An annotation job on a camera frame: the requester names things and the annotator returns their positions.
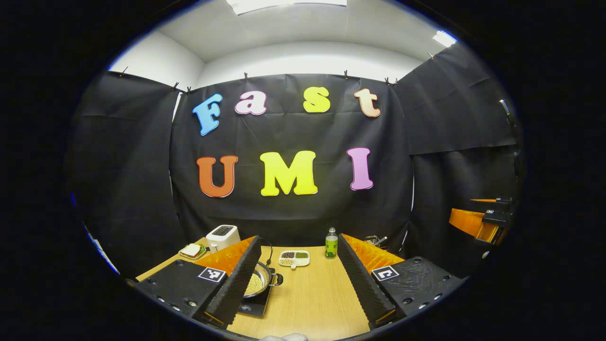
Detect white toaster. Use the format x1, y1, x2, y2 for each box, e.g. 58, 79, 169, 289
206, 224, 241, 253

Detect black induction cooktop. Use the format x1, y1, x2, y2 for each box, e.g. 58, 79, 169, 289
238, 279, 276, 318

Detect pile of pale soybeans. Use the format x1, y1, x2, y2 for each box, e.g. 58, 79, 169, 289
244, 272, 265, 296

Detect steel pot with black handles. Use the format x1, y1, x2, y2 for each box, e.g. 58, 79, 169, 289
243, 260, 284, 299

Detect green label plastic bottle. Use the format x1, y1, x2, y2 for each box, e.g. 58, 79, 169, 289
325, 227, 339, 259

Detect small green plate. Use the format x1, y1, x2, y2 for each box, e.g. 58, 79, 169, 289
178, 243, 207, 261

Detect row of cloth clips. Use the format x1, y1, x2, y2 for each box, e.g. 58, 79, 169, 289
118, 51, 436, 93

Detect black power cable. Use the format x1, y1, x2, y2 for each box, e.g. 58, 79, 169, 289
259, 237, 274, 267

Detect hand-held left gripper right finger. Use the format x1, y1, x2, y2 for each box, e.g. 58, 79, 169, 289
337, 233, 467, 330

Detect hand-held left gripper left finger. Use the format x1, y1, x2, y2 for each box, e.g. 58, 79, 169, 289
135, 235, 262, 327

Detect white divided tray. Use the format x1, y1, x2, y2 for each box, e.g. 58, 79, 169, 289
278, 250, 311, 270

